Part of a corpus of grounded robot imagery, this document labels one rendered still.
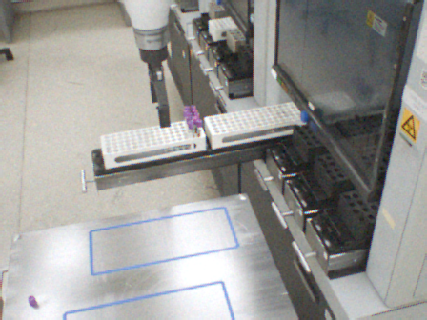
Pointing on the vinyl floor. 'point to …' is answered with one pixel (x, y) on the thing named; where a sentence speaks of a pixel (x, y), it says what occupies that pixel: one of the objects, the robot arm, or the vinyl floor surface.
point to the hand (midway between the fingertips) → (160, 110)
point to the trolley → (150, 268)
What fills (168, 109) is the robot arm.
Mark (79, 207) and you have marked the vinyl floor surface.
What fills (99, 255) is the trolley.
